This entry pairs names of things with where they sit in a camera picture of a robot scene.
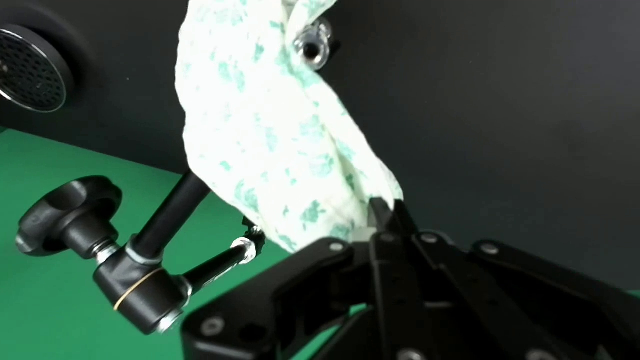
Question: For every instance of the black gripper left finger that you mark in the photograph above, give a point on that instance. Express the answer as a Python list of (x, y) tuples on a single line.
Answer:
[(301, 307)]

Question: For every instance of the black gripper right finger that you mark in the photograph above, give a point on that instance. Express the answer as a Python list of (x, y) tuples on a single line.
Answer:
[(506, 307)]

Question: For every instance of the white floral cloth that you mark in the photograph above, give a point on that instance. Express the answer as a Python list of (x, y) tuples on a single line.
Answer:
[(272, 126)]

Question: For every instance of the round black drip tray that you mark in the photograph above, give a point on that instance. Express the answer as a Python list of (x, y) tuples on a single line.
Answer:
[(30, 70)]

